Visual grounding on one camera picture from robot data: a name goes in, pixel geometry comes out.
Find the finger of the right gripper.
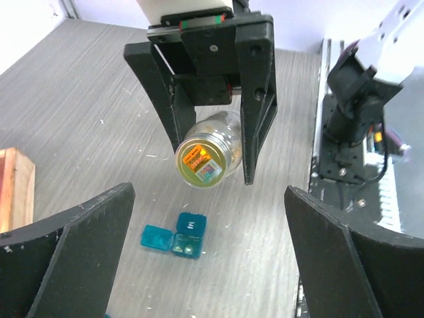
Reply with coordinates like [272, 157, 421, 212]
[235, 21, 278, 186]
[123, 42, 196, 151]

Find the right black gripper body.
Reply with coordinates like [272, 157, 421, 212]
[147, 11, 274, 105]

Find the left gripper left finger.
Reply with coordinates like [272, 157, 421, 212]
[1, 182, 135, 317]

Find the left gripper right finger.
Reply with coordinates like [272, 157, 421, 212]
[284, 186, 423, 317]

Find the clear pill bottle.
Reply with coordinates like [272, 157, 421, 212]
[185, 110, 242, 176]

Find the teal pill box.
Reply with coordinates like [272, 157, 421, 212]
[140, 212, 207, 259]

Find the clear gold bottle lid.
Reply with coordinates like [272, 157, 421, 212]
[175, 133, 231, 189]

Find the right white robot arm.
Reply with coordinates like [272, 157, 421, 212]
[123, 1, 423, 185]

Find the wooden clothes rack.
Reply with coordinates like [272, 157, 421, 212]
[1, 148, 36, 233]

